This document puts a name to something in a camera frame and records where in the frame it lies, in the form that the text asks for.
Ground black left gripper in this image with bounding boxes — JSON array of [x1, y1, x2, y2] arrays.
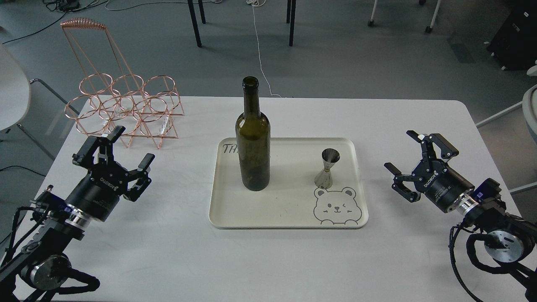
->
[[65, 126, 155, 222]]

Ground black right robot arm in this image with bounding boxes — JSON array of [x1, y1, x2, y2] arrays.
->
[[384, 130, 537, 302]]

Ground cream bear serving tray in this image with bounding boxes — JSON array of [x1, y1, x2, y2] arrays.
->
[[209, 138, 369, 229]]

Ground black table leg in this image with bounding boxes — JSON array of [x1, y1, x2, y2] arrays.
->
[[187, 0, 206, 48], [286, 0, 297, 47]]

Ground dark green wine bottle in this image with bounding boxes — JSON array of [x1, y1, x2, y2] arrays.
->
[[235, 76, 271, 191]]

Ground black table leg right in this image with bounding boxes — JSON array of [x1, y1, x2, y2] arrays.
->
[[286, 0, 297, 47]]

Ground black table leg left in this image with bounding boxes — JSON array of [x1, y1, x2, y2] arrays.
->
[[187, 0, 206, 48]]

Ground white floor cable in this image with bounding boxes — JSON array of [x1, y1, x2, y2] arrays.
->
[[245, 0, 282, 98]]

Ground black floor cables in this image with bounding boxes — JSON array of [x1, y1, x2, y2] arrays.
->
[[2, 0, 109, 44]]

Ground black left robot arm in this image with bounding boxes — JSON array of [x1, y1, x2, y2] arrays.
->
[[1, 126, 155, 302]]

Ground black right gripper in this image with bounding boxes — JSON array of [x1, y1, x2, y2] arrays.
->
[[384, 130, 475, 213]]

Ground white chair right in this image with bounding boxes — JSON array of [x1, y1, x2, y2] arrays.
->
[[476, 61, 537, 194]]

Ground white rolling chair base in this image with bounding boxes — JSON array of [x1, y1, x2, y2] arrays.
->
[[368, 0, 443, 34]]

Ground black equipment case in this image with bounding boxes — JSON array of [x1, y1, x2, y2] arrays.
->
[[487, 0, 537, 70]]

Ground copper wire bottle rack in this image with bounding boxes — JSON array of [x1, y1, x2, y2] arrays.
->
[[60, 17, 185, 148]]

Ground steel double jigger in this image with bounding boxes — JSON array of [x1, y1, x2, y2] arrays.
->
[[314, 148, 341, 189]]

